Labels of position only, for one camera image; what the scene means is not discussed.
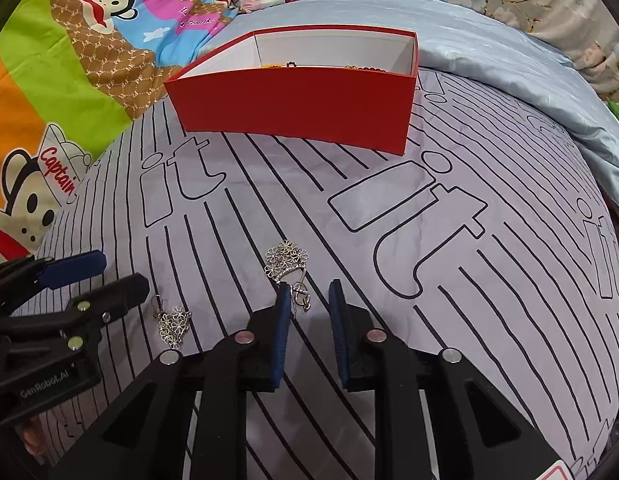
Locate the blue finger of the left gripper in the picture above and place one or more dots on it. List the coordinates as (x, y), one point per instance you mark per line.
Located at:
(103, 305)
(74, 269)

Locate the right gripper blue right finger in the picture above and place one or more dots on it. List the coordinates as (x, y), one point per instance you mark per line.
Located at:
(338, 310)

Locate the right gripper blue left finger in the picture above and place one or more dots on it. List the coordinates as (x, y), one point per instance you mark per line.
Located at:
(279, 317)

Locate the person's left hand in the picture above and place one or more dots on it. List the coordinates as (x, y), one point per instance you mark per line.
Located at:
(33, 437)

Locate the grey striped bed sheet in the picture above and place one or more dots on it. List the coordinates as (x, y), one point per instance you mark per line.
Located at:
(489, 235)

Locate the red cardboard box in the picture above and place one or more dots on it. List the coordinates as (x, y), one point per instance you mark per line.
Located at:
(346, 84)

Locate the colourful monkey cartoon blanket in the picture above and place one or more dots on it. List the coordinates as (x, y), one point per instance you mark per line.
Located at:
(74, 74)

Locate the light blue quilt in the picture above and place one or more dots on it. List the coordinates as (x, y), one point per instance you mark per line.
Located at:
(463, 42)

